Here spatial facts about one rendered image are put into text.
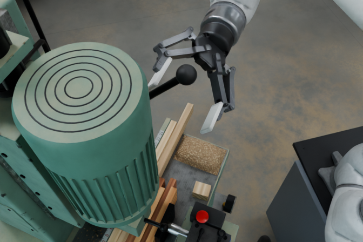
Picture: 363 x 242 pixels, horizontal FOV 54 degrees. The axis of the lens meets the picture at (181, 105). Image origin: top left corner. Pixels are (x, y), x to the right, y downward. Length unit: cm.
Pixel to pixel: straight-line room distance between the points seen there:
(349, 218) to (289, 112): 131
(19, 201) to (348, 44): 251
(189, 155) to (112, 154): 62
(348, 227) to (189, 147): 50
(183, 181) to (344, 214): 46
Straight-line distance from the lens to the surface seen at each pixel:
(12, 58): 53
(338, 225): 118
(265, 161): 214
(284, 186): 165
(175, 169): 107
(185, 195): 103
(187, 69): 57
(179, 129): 109
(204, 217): 88
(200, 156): 105
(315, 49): 278
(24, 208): 86
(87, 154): 44
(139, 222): 84
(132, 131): 45
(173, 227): 94
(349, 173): 126
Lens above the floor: 186
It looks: 55 degrees down
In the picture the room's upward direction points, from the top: straight up
